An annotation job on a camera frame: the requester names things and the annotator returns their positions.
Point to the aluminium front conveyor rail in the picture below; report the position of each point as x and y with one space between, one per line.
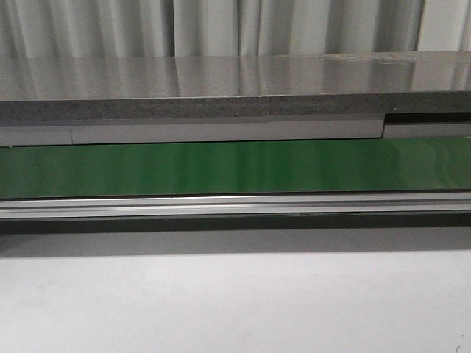
330 203

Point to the grey rear conveyor rail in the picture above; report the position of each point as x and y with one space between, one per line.
274 127

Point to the green conveyor belt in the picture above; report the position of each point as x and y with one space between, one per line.
288 166

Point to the white pleated curtain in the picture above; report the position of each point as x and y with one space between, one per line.
31 29

